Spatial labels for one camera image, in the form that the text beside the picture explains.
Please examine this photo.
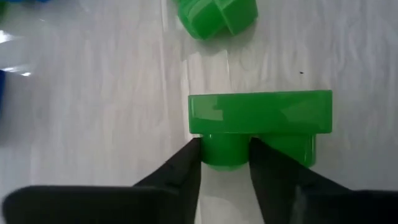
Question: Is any long green toy block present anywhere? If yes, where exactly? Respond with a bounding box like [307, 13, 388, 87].
[176, 0, 259, 40]

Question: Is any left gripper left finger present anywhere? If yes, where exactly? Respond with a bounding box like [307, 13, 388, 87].
[2, 138, 202, 224]

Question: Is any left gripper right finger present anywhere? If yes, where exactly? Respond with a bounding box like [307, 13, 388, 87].
[248, 138, 398, 224]

